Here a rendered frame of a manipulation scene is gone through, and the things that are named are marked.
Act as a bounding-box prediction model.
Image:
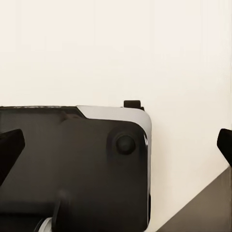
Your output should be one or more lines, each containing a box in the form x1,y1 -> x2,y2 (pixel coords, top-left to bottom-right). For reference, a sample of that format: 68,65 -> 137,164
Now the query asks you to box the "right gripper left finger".
0,128 -> 25,186

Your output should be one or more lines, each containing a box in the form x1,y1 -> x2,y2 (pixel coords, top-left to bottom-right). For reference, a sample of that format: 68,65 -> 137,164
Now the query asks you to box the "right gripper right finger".
217,129 -> 232,166

